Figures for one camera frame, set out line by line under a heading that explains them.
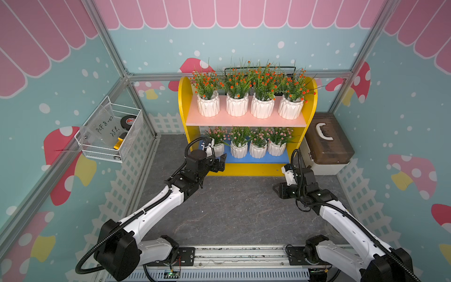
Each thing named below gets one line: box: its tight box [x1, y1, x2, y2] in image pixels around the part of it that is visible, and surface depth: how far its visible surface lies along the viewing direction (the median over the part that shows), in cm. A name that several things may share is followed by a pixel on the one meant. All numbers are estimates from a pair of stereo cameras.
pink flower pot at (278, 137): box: [265, 126, 295, 157], surface depth 85 cm
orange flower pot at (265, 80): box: [248, 59, 283, 120], surface depth 64 cm
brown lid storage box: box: [299, 112, 355, 176], surface depth 94 cm
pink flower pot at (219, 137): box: [203, 126, 231, 159], surface depth 83 cm
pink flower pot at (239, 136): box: [227, 126, 251, 159], surface depth 85 cm
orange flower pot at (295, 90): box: [277, 66, 318, 120], surface depth 67 cm
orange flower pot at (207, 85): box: [190, 69, 225, 117], surface depth 69 cm
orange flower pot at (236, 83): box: [219, 61, 253, 117], surface depth 68 cm
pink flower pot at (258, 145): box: [248, 129, 268, 159], surface depth 87 cm
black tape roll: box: [120, 114, 137, 131], surface depth 81 cm
